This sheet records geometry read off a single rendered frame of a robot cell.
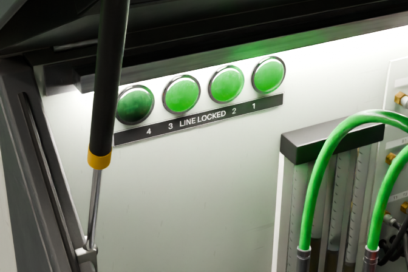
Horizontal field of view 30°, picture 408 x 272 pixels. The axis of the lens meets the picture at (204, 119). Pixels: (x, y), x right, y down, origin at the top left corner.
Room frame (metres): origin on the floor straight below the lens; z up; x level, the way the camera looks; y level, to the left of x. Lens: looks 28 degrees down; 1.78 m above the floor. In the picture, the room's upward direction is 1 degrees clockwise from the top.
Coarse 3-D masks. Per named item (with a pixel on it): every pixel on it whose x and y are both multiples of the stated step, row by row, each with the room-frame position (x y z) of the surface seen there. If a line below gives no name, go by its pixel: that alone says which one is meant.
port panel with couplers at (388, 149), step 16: (400, 64) 0.95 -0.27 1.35; (400, 80) 0.96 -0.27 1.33; (384, 96) 0.95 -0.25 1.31; (400, 96) 0.95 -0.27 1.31; (400, 112) 0.96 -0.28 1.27; (384, 144) 0.95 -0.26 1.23; (400, 144) 0.96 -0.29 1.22; (384, 160) 0.95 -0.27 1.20; (384, 176) 0.96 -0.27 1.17; (400, 176) 0.97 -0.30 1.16; (400, 192) 0.97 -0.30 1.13; (400, 208) 0.98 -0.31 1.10; (368, 224) 0.95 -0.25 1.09; (384, 224) 0.96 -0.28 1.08
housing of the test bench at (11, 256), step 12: (240, 12) 0.89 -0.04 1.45; (0, 156) 0.74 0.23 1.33; (0, 168) 0.74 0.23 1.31; (0, 180) 0.75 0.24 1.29; (0, 192) 0.76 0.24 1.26; (0, 204) 0.78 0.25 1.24; (0, 216) 0.79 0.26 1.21; (0, 228) 0.80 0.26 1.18; (0, 240) 0.81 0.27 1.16; (12, 240) 0.74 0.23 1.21; (0, 252) 0.82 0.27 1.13; (12, 252) 0.74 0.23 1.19; (0, 264) 0.83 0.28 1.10; (12, 264) 0.75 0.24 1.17
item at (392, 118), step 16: (368, 112) 0.71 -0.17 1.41; (384, 112) 0.69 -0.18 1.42; (336, 128) 0.75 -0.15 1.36; (352, 128) 0.73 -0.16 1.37; (400, 128) 0.66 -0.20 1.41; (336, 144) 0.76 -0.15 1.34; (320, 160) 0.77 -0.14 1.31; (320, 176) 0.78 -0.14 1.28; (304, 208) 0.79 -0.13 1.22; (304, 224) 0.79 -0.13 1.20; (304, 240) 0.79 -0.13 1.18; (304, 256) 0.79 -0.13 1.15
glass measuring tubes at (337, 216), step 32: (320, 128) 0.88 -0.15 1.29; (384, 128) 0.90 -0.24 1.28; (288, 160) 0.86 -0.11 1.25; (352, 160) 0.91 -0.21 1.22; (288, 192) 0.86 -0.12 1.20; (320, 192) 0.87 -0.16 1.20; (352, 192) 0.90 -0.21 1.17; (288, 224) 0.87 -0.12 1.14; (320, 224) 0.87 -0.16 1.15; (352, 224) 0.90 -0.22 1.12; (288, 256) 0.85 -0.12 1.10; (320, 256) 0.90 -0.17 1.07; (352, 256) 0.90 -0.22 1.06
